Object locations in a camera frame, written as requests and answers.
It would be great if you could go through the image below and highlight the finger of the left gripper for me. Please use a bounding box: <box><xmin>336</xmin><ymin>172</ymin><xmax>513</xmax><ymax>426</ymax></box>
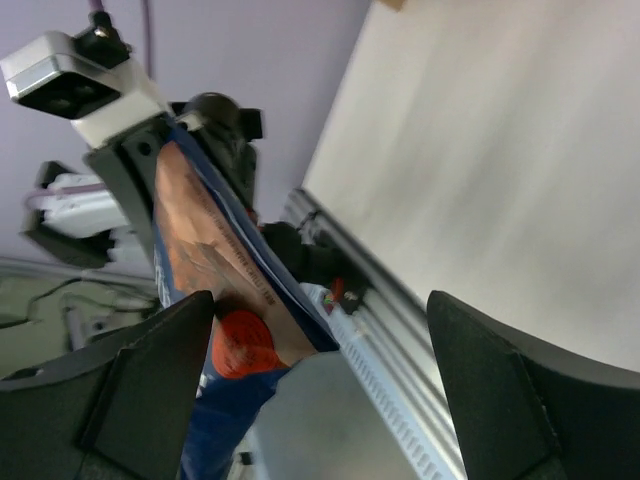
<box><xmin>84</xmin><ymin>122</ymin><xmax>172</xmax><ymax>260</ymax></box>

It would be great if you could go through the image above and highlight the white slotted cable duct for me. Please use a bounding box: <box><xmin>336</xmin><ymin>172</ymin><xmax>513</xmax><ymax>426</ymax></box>
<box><xmin>305</xmin><ymin>285</ymin><xmax>467</xmax><ymax>479</ymax></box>

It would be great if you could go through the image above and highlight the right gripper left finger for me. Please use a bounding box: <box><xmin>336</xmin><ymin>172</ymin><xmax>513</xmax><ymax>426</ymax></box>
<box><xmin>1</xmin><ymin>291</ymin><xmax>214</xmax><ymax>479</ymax></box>

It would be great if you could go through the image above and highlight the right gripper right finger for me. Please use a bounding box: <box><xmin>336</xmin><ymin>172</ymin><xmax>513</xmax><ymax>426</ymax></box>
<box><xmin>426</xmin><ymin>291</ymin><xmax>639</xmax><ymax>479</ymax></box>

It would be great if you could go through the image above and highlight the background equipment clutter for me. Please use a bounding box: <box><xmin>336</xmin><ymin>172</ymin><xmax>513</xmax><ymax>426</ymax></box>
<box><xmin>1</xmin><ymin>257</ymin><xmax>157</xmax><ymax>377</ymax></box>

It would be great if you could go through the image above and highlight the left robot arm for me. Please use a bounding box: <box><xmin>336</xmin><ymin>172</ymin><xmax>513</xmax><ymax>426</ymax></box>
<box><xmin>22</xmin><ymin>93</ymin><xmax>263</xmax><ymax>269</ymax></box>

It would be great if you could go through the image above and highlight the blue Burts bag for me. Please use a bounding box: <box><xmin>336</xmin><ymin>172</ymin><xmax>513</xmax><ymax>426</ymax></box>
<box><xmin>153</xmin><ymin>126</ymin><xmax>339</xmax><ymax>479</ymax></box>

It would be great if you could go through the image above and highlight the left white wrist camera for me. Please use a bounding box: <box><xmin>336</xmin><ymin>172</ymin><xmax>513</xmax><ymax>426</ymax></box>
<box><xmin>1</xmin><ymin>26</ymin><xmax>169</xmax><ymax>148</ymax></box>

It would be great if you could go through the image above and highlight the wooden two-tier shelf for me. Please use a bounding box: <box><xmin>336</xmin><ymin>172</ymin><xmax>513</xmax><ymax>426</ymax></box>
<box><xmin>378</xmin><ymin>0</ymin><xmax>408</xmax><ymax>11</ymax></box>

